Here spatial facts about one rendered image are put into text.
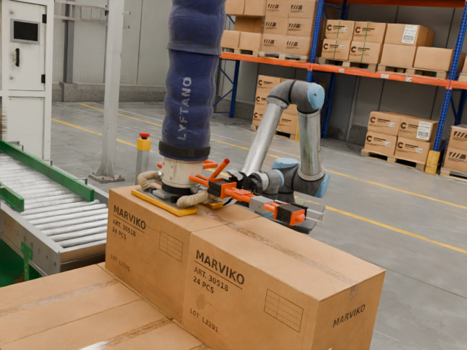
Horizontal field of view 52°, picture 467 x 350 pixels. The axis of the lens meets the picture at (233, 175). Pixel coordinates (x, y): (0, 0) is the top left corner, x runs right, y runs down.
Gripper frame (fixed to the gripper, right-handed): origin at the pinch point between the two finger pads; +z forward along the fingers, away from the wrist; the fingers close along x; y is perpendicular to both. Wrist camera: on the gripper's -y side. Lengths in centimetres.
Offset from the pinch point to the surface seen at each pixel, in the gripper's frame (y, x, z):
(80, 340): 11, -53, 57
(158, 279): 14.2, -40.9, 19.8
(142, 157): 123, -19, -50
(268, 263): -38.5, -13.2, 16.9
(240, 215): -0.4, -13.2, -10.9
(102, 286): 41, -53, 29
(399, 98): 304, 3, -831
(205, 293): -15.4, -33.4, 21.6
